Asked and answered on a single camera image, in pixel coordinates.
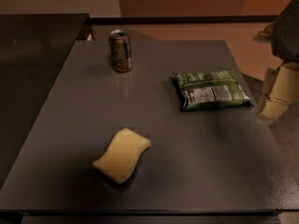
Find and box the yellow sponge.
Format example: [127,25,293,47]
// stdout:
[93,128,151,185]

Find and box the brown soda can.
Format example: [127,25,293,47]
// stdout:
[108,29,132,73]

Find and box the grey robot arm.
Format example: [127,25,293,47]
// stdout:
[258,0,299,123]

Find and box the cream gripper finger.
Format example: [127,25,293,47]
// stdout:
[259,61,299,120]

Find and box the dark side cabinet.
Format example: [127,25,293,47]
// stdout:
[0,14,93,188]

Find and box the green chip bag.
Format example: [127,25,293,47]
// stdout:
[175,70,253,111]

